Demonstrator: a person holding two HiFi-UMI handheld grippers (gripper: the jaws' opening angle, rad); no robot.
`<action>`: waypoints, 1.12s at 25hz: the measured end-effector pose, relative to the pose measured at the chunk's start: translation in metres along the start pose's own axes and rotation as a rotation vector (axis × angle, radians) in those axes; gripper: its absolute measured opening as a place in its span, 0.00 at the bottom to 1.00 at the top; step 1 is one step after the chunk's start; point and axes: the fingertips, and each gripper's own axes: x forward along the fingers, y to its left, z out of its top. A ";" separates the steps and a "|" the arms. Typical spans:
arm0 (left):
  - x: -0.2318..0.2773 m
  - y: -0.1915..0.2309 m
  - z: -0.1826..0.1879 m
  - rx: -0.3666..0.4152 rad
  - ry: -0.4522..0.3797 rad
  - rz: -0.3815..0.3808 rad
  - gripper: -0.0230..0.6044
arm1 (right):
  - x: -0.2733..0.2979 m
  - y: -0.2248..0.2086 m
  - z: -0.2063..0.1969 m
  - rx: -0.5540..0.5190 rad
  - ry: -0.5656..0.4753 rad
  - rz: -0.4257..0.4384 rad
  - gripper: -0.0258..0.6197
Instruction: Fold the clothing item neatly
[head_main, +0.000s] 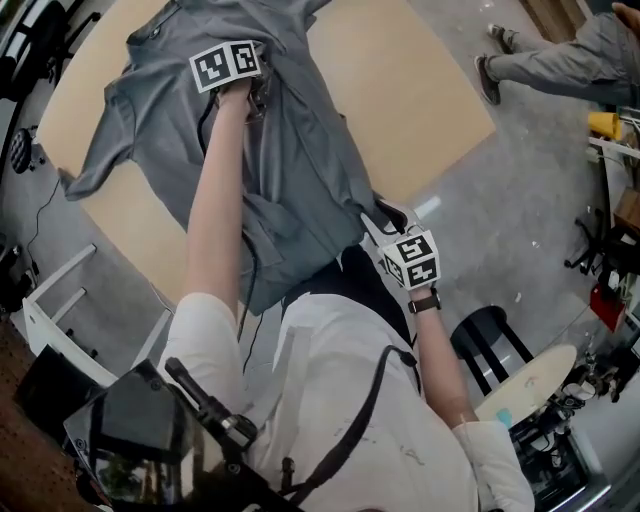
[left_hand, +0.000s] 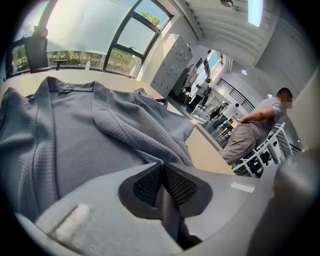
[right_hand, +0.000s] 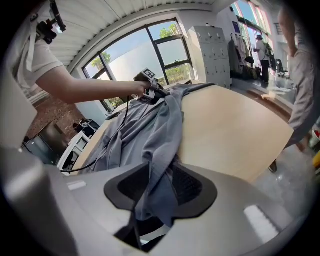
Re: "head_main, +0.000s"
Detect black office chair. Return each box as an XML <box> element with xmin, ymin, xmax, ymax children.
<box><xmin>564</xmin><ymin>207</ymin><xmax>640</xmax><ymax>277</ymax></box>
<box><xmin>0</xmin><ymin>0</ymin><xmax>101</xmax><ymax>99</ymax></box>

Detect black shoulder strap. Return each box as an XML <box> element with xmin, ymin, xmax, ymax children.
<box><xmin>279</xmin><ymin>344</ymin><xmax>420</xmax><ymax>506</ymax></box>

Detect person's black trousers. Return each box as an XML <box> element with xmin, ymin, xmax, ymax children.
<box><xmin>282</xmin><ymin>247</ymin><xmax>417</xmax><ymax>347</ymax></box>

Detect grey robe garment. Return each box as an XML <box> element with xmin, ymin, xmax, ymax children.
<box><xmin>58</xmin><ymin>0</ymin><xmax>396</xmax><ymax>316</ymax></box>

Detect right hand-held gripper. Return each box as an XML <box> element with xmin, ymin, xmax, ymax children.
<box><xmin>359</xmin><ymin>198</ymin><xmax>445</xmax><ymax>292</ymax></box>

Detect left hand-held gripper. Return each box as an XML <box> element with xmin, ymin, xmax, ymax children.
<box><xmin>188</xmin><ymin>39</ymin><xmax>275</xmax><ymax>121</ymax></box>

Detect black monitor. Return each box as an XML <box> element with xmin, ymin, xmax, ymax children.
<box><xmin>13</xmin><ymin>344</ymin><xmax>101</xmax><ymax>426</ymax></box>

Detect black round stool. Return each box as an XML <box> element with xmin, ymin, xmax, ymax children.
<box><xmin>449</xmin><ymin>305</ymin><xmax>535</xmax><ymax>397</ymax></box>

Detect brown strap wristwatch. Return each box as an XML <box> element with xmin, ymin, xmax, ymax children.
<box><xmin>407</xmin><ymin>289</ymin><xmax>444</xmax><ymax>315</ymax></box>

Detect yellow cup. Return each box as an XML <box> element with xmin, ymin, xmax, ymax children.
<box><xmin>587</xmin><ymin>110</ymin><xmax>624</xmax><ymax>141</ymax></box>

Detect person's white shirt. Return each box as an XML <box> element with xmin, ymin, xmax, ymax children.
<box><xmin>158</xmin><ymin>292</ymin><xmax>536</xmax><ymax>512</ymax></box>

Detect person's right forearm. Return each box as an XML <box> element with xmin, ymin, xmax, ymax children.
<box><xmin>408</xmin><ymin>287</ymin><xmax>480</xmax><ymax>427</ymax></box>

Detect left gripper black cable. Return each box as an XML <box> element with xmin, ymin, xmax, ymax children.
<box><xmin>196</xmin><ymin>89</ymin><xmax>262</xmax><ymax>376</ymax></box>

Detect black floor cable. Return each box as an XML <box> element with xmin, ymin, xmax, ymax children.
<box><xmin>27</xmin><ymin>178</ymin><xmax>62</xmax><ymax>272</ymax></box>

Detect white shelf unit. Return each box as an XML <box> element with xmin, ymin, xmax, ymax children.
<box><xmin>587</xmin><ymin>133</ymin><xmax>640</xmax><ymax>201</ymax></box>

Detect curved wooden boards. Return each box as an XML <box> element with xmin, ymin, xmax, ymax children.
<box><xmin>519</xmin><ymin>0</ymin><xmax>597</xmax><ymax>42</ymax></box>

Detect black tufted stool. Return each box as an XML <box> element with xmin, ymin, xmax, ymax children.
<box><xmin>8</xmin><ymin>127</ymin><xmax>34</xmax><ymax>175</ymax></box>

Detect white side table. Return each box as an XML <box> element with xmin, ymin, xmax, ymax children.
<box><xmin>22</xmin><ymin>243</ymin><xmax>174</xmax><ymax>389</ymax></box>

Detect person's left forearm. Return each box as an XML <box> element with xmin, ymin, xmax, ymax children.
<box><xmin>183</xmin><ymin>82</ymin><xmax>252</xmax><ymax>307</ymax></box>

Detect cardboard box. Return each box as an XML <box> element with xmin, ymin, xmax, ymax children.
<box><xmin>613</xmin><ymin>188</ymin><xmax>640</xmax><ymax>237</ymax></box>

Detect round white table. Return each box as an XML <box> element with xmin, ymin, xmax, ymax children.
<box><xmin>472</xmin><ymin>343</ymin><xmax>580</xmax><ymax>430</ymax></box>

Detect black equipment pack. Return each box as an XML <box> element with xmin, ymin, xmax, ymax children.
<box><xmin>62</xmin><ymin>357</ymin><xmax>301</xmax><ymax>512</ymax></box>

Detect red box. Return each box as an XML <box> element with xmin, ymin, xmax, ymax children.
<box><xmin>589</xmin><ymin>282</ymin><xmax>627</xmax><ymax>335</ymax></box>

